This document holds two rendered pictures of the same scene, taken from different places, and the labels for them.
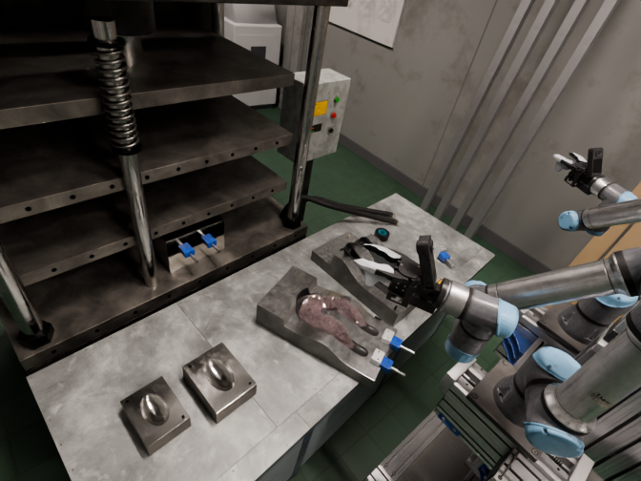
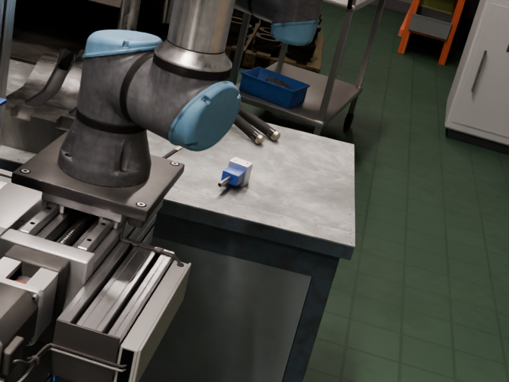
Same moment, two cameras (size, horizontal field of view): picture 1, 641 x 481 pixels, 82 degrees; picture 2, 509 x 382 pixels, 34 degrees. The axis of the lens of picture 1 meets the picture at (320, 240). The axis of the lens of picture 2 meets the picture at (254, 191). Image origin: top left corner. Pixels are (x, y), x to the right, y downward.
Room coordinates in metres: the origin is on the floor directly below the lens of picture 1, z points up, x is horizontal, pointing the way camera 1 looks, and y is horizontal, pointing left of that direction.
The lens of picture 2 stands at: (0.43, -2.17, 1.60)
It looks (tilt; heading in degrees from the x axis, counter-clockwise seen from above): 23 degrees down; 53
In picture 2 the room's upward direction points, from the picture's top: 14 degrees clockwise
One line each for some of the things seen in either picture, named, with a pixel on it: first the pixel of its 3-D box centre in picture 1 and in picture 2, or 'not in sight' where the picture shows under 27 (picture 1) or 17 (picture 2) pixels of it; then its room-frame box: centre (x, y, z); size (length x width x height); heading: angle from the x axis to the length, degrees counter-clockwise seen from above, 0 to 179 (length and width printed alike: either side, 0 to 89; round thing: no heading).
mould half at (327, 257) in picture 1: (369, 268); (77, 98); (1.25, -0.25, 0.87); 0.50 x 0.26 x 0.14; 52
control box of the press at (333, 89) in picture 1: (299, 201); not in sight; (1.85, 0.17, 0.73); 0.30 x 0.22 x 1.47; 142
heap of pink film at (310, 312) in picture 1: (332, 314); not in sight; (0.92, -0.10, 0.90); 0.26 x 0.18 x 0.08; 70
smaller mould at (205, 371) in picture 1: (219, 380); not in sight; (0.60, 0.23, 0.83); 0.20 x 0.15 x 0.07; 52
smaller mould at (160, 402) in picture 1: (155, 413); not in sight; (0.46, 0.37, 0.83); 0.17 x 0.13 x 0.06; 52
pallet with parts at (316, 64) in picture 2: not in sight; (273, 28); (4.16, 3.05, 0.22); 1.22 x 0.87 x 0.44; 50
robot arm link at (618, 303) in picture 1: (609, 298); (123, 73); (0.99, -1.02, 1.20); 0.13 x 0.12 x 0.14; 112
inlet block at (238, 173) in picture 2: (445, 258); (231, 176); (1.50, -0.65, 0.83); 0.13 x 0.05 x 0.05; 36
